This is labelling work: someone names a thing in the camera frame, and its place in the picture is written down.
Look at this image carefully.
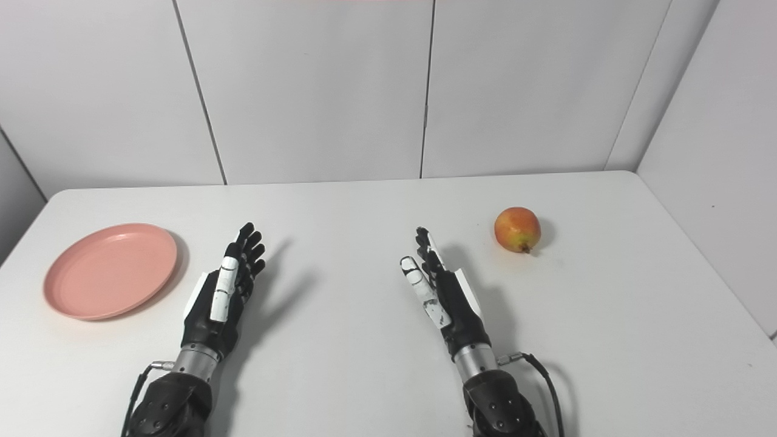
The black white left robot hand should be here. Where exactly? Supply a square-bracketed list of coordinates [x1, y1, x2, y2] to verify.
[182, 222, 266, 361]

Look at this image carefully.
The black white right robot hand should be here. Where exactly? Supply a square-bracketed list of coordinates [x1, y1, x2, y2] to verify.
[399, 227, 492, 365]

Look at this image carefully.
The red yellow pomegranate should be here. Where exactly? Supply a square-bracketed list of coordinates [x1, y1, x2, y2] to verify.
[494, 207, 541, 254]

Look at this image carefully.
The pink round plate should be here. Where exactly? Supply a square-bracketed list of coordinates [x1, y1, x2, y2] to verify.
[43, 223, 178, 321]

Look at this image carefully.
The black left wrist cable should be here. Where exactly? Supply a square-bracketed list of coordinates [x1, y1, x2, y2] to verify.
[120, 361, 177, 437]

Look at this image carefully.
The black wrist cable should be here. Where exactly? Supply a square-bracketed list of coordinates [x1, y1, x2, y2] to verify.
[120, 361, 177, 437]
[498, 352, 566, 437]

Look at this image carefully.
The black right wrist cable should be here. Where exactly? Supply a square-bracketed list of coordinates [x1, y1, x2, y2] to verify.
[498, 352, 566, 437]

